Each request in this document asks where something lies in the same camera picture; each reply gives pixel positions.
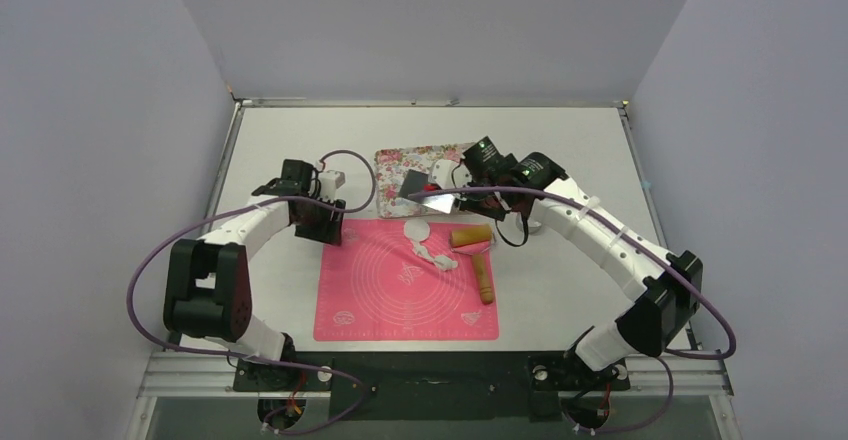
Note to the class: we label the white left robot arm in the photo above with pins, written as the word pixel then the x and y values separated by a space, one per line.
pixel 208 292

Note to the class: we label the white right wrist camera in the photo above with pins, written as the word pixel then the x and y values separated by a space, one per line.
pixel 442 173

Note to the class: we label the pink silicone baking mat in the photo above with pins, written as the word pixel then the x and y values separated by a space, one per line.
pixel 374 288

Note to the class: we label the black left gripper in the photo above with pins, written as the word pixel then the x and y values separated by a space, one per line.
pixel 327 233

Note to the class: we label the white dough lump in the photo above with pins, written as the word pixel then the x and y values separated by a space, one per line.
pixel 416 230

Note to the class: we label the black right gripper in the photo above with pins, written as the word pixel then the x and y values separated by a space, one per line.
pixel 468 194

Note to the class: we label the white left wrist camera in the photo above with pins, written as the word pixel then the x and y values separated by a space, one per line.
pixel 326 185

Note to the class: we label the floral rectangular tray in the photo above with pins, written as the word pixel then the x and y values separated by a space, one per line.
pixel 391 166

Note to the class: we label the wooden rolling pin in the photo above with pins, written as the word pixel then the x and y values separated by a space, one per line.
pixel 474 242

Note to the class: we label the white dough scrap strip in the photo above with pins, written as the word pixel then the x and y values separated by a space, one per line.
pixel 443 263

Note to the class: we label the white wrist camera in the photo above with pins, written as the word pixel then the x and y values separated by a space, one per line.
pixel 442 173
pixel 326 185

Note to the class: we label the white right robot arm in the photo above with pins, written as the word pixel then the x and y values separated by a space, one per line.
pixel 661 285

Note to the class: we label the round metal dough cutter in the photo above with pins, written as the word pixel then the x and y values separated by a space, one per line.
pixel 534 227

